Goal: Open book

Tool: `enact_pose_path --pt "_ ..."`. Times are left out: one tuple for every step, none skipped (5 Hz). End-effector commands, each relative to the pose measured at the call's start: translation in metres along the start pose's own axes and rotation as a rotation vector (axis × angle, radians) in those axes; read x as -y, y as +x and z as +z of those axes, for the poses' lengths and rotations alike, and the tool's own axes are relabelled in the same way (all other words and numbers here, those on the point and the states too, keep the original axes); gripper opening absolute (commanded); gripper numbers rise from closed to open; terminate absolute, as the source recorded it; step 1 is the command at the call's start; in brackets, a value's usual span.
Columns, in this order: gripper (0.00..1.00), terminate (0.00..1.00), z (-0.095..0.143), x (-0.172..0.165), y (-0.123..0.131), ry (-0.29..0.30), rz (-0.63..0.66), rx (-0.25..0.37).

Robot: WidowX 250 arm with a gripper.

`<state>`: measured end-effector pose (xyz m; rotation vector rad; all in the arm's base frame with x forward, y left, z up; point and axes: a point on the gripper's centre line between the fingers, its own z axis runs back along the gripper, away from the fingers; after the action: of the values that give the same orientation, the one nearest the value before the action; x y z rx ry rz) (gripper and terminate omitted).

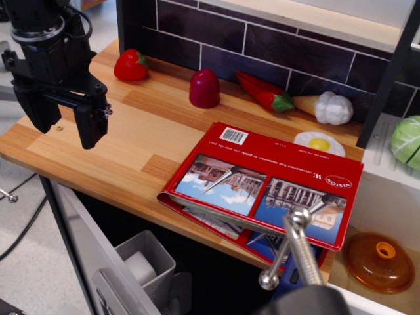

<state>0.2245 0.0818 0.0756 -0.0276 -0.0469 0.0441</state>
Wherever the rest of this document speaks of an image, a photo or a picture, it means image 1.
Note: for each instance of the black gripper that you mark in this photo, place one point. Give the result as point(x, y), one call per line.
point(54, 72)

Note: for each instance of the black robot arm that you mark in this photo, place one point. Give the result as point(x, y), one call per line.
point(43, 13)

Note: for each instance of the red hardcover book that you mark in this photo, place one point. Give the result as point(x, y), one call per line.
point(240, 184)

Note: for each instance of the red toy strawberry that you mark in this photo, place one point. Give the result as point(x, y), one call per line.
point(131, 66)

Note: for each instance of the dark red toy dome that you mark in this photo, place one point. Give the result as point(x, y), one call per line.
point(204, 89)

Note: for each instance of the grey plastic bin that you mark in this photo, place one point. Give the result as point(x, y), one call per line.
point(150, 264)

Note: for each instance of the grey cabinet door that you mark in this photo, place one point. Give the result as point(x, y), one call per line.
point(108, 285)

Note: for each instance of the red toy chili pepper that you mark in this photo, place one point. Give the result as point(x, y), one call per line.
point(270, 96)

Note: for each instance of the toy fried egg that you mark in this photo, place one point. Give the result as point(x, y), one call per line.
point(320, 141)

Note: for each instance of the white toy ice cream cone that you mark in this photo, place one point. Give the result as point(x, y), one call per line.
point(327, 108)

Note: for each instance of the white sink basin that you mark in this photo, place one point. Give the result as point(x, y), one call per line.
point(387, 203)

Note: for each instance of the green toy cabbage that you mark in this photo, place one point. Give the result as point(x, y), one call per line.
point(405, 142)

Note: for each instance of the orange transparent pot lid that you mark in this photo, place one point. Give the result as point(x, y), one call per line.
point(378, 262)

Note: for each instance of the black vertical post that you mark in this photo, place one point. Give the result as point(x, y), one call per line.
point(396, 62)

